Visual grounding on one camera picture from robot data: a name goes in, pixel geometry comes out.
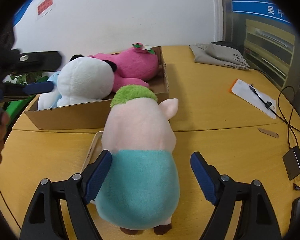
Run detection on cardboard box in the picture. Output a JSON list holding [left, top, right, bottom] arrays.
[[25, 46, 169, 130]]

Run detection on black square device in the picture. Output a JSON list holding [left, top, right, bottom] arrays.
[[282, 146, 300, 181]]

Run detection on grey canvas bag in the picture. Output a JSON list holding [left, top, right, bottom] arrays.
[[189, 43, 250, 70]]

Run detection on black cable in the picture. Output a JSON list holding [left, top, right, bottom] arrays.
[[249, 83, 300, 190]]

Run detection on pig plush green hair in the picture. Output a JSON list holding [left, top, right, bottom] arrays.
[[94, 85, 180, 235]]

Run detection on blue door banner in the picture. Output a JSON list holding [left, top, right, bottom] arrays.
[[232, 0, 292, 25]]

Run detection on wooden stick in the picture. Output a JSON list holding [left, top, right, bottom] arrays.
[[257, 127, 279, 139]]

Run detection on white paper envelope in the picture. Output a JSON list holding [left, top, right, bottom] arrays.
[[230, 79, 277, 119]]

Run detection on white panda plush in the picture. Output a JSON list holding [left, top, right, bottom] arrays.
[[38, 55, 117, 111]]

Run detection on pink plush bear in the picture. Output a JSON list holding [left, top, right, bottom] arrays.
[[92, 43, 159, 92]]

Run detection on red wall notice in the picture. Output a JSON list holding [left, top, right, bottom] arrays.
[[36, 0, 55, 19]]

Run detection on light blue plush toy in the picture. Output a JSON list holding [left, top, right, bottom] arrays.
[[46, 71, 62, 108]]

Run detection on potted green plant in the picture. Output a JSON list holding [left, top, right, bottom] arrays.
[[10, 72, 43, 85]]

